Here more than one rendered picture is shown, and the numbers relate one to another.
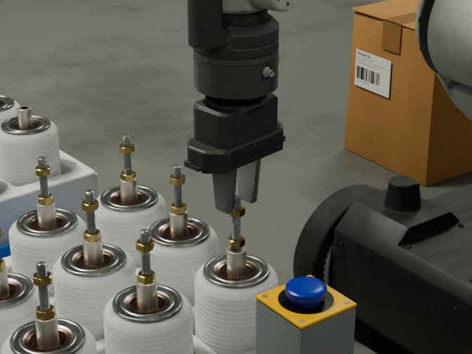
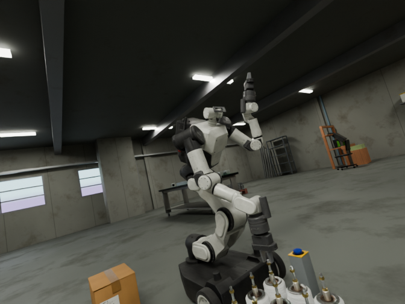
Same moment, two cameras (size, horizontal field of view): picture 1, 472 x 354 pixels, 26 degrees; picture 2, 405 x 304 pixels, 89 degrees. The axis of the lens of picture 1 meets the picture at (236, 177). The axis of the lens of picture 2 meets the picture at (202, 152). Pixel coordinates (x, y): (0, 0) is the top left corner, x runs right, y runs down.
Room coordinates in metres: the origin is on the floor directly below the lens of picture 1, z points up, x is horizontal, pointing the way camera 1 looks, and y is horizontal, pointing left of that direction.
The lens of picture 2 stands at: (1.19, 1.00, 0.77)
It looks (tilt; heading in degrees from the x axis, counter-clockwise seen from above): 7 degrees up; 270
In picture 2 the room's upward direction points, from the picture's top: 13 degrees counter-clockwise
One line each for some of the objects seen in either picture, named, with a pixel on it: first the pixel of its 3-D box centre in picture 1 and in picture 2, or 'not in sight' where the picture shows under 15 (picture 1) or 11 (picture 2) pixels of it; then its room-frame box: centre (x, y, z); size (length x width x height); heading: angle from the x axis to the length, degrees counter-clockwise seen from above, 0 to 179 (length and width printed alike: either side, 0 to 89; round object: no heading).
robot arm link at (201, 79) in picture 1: (237, 102); (261, 234); (1.01, 0.00, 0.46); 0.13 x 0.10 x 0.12; 136
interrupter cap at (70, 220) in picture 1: (47, 223); not in sight; (1.13, 0.23, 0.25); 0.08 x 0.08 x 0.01
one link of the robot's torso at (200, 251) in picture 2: not in sight; (210, 247); (1.29, -0.55, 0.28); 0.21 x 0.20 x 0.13; 126
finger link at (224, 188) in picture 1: (221, 186); (270, 255); (1.00, 0.02, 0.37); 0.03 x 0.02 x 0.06; 46
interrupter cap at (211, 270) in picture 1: (236, 271); (273, 281); (1.01, 0.00, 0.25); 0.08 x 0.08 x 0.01
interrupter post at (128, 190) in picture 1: (128, 189); not in sight; (1.20, 0.14, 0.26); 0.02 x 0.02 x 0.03
